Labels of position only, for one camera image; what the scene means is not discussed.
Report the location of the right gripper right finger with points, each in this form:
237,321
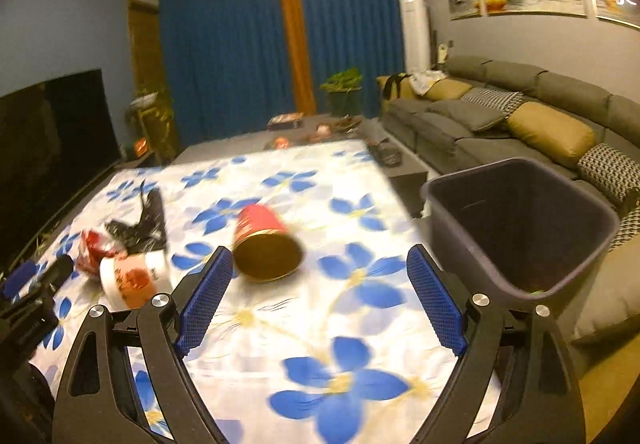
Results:
513,381

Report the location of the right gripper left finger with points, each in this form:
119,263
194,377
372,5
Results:
97,400

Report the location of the red white plastic wrapper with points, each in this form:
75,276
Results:
93,247

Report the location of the black plastic bag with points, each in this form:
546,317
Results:
149,233

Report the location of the dark grey trash bin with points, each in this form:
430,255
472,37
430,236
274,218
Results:
518,232

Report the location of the orange white paper cup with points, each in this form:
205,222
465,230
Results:
129,281

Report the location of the large black television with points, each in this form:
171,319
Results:
56,138

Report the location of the white blue floral tablecloth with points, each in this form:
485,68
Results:
338,352

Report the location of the orange speaker on cabinet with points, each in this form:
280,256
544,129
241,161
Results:
141,148

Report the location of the red chip can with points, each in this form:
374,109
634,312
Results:
263,247

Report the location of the plant on stand by tv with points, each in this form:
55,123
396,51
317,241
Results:
151,116

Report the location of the mustard yellow cushion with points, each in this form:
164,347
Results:
559,136
447,89

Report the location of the grey sofa cushion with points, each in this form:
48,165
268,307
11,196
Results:
474,117

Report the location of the grey sectional sofa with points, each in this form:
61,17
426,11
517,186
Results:
607,306

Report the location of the black white patterned cushion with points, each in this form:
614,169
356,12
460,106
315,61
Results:
506,102

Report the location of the orange fruit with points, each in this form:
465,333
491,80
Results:
281,143

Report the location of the doll head figurine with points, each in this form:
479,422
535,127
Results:
324,131

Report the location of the small box on coffee table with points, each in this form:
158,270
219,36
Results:
286,121

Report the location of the blue curtains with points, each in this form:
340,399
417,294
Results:
227,60

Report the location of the potted plant near sofa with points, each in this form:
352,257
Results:
343,92

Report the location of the white standing air conditioner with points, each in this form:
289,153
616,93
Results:
416,35

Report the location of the orange curtain strip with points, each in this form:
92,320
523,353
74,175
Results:
294,26

